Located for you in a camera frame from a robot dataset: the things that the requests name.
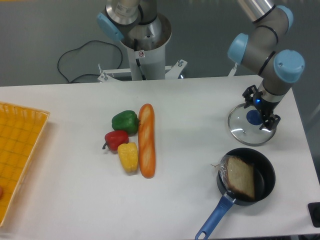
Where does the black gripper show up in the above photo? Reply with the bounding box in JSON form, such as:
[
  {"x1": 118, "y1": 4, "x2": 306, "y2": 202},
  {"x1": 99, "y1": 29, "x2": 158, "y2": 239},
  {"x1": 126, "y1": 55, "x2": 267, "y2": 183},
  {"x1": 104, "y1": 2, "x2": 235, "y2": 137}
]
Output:
[{"x1": 242, "y1": 85, "x2": 282, "y2": 131}]

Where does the glass pot lid blue knob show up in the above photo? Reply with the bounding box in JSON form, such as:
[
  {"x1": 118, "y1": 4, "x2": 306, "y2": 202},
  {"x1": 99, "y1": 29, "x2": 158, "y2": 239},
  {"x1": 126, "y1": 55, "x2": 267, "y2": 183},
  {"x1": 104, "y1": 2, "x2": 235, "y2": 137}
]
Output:
[{"x1": 227, "y1": 103, "x2": 276, "y2": 147}]

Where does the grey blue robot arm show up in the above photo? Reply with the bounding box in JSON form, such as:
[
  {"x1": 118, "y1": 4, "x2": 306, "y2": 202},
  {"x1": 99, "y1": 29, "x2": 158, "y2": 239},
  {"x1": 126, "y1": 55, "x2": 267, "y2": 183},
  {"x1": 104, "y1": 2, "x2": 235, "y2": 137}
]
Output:
[{"x1": 96, "y1": 0, "x2": 305, "y2": 130}]

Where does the wrapped bread slice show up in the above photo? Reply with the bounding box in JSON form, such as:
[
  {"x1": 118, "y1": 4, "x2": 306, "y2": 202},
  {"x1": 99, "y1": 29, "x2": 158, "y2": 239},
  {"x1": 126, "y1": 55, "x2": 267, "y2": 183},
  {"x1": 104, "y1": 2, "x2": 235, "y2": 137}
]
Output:
[{"x1": 212, "y1": 155, "x2": 255, "y2": 201}]

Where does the black device at table edge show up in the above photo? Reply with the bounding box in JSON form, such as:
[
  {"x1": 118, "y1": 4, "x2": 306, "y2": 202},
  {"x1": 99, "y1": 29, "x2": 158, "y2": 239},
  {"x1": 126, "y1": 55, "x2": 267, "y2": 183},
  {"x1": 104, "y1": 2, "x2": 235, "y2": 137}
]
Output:
[{"x1": 307, "y1": 202, "x2": 320, "y2": 228}]

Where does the orange baguette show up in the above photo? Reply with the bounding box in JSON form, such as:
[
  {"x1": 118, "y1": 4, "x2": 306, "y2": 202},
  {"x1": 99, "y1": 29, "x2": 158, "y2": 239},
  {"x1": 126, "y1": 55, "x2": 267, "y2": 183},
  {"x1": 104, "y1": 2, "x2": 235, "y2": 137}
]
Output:
[{"x1": 138, "y1": 103, "x2": 156, "y2": 179}]

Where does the green bell pepper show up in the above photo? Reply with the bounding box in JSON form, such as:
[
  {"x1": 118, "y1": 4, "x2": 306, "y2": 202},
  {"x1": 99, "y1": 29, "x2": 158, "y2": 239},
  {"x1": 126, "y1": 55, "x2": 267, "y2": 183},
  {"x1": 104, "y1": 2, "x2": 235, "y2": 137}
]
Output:
[{"x1": 111, "y1": 110, "x2": 140, "y2": 136}]

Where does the yellow bell pepper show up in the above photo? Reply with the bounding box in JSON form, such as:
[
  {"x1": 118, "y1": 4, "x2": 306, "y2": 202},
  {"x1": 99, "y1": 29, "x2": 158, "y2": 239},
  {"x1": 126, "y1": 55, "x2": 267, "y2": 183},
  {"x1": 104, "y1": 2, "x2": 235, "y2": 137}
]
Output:
[{"x1": 117, "y1": 142, "x2": 139, "y2": 173}]

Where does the red bell pepper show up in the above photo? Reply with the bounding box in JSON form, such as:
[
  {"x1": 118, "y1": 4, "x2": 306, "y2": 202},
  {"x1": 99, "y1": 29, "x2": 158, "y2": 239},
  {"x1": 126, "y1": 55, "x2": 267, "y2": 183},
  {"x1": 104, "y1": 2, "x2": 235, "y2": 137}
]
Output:
[{"x1": 102, "y1": 130, "x2": 129, "y2": 151}]

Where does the yellow woven basket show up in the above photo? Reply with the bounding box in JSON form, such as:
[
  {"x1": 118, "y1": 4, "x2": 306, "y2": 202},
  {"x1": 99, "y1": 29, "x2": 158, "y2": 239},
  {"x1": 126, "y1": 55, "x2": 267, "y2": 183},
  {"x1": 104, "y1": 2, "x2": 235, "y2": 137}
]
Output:
[{"x1": 0, "y1": 102, "x2": 50, "y2": 226}]

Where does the dark pot blue handle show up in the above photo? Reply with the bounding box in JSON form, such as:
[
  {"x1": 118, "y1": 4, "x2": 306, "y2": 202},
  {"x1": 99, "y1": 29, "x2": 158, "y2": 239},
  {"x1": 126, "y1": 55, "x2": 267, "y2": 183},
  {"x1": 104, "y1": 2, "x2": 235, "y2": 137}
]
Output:
[{"x1": 195, "y1": 147, "x2": 276, "y2": 240}]

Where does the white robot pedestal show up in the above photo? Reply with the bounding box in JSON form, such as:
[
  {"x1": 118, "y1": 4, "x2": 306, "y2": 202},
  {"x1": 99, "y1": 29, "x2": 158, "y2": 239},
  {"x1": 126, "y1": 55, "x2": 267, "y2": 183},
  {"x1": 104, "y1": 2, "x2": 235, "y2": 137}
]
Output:
[{"x1": 97, "y1": 13, "x2": 188, "y2": 81}]

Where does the black cable on floor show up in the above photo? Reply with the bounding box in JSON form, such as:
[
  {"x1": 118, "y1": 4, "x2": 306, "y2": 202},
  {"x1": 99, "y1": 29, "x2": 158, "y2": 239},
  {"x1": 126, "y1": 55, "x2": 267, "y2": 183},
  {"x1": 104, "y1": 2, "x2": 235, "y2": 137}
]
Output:
[{"x1": 57, "y1": 40, "x2": 123, "y2": 84}]

